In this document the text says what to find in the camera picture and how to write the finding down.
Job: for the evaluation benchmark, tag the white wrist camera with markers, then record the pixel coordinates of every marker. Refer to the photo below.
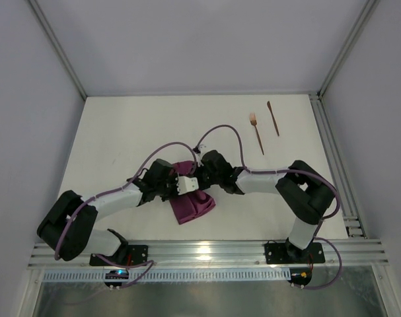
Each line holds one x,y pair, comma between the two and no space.
200,151
186,185

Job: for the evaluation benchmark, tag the aluminium rail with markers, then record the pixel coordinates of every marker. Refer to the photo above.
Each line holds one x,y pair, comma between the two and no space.
349,206
209,254

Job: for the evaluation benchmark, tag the aluminium right side rail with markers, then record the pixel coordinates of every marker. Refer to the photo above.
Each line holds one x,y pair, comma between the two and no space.
349,206

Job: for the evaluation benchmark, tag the copper fork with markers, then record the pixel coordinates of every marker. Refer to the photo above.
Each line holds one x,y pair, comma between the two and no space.
253,122

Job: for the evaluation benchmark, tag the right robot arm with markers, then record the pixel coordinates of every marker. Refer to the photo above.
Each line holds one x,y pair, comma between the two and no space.
304,190

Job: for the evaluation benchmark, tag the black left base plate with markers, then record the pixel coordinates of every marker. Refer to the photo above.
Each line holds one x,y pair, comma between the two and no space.
129,255

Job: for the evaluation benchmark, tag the aluminium right corner post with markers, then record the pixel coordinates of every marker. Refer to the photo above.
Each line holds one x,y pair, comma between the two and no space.
350,41

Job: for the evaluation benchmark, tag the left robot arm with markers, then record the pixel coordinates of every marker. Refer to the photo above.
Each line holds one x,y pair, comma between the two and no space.
68,228

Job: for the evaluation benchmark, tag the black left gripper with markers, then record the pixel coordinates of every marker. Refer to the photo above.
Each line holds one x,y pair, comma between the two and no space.
172,186

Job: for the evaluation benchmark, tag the slotted grey cable duct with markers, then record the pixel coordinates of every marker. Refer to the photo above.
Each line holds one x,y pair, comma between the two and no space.
167,275

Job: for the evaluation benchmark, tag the aluminium front rail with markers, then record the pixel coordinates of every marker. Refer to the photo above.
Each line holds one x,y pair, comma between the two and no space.
209,254

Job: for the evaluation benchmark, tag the aluminium corner post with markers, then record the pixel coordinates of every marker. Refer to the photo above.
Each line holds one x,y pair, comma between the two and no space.
350,41
60,53

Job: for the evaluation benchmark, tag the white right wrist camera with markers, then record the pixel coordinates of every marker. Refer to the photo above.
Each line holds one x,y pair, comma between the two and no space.
200,151

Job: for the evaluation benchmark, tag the copper knife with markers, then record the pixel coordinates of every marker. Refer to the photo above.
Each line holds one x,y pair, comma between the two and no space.
269,105

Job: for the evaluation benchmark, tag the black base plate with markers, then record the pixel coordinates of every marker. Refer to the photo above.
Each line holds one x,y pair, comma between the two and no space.
129,255
286,253

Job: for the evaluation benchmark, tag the aluminium left corner post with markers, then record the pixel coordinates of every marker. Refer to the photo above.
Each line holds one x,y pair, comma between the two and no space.
60,53

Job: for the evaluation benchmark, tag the purple satin napkin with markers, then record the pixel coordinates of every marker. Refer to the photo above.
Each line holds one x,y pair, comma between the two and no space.
191,205

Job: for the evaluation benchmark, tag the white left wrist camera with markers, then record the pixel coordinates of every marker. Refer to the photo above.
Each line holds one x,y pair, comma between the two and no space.
186,185

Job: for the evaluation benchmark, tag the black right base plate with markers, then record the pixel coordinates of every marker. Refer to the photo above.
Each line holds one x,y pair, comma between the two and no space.
286,253

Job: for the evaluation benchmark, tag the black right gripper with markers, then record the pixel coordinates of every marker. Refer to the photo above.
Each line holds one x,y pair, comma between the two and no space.
203,172

